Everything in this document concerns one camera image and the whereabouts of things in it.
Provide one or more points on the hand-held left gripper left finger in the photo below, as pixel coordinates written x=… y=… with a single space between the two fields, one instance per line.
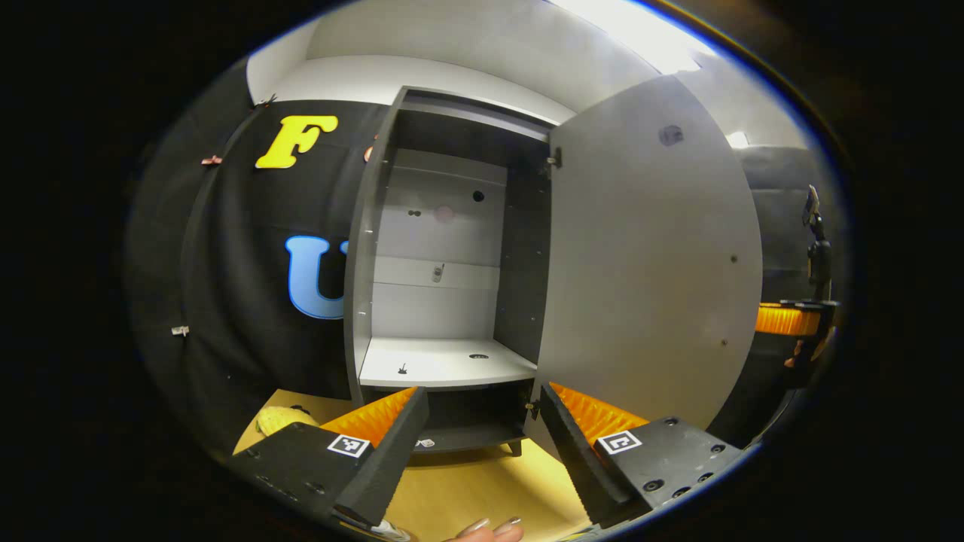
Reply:
x=388 y=467

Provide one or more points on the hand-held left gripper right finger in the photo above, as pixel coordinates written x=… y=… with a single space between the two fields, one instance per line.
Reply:
x=572 y=467

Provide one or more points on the ceiling light panel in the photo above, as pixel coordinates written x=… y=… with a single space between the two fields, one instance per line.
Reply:
x=737 y=140

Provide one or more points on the dark grey cabinet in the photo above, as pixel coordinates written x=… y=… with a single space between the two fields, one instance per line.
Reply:
x=437 y=316

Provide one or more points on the beige cabinet door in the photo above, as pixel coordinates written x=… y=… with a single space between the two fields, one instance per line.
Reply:
x=640 y=263

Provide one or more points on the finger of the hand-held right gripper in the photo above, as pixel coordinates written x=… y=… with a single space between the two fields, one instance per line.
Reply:
x=787 y=320

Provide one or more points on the pink clip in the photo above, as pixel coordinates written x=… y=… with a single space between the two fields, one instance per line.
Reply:
x=211 y=159

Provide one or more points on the black backdrop cloth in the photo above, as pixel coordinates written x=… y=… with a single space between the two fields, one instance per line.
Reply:
x=226 y=316

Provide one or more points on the black backdrop clip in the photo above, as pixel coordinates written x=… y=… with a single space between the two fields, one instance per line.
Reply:
x=267 y=100

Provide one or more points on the metal door hinge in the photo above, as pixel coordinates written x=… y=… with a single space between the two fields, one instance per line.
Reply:
x=532 y=408
x=555 y=158

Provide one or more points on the yellow round sponge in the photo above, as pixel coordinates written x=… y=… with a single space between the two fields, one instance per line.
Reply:
x=280 y=418

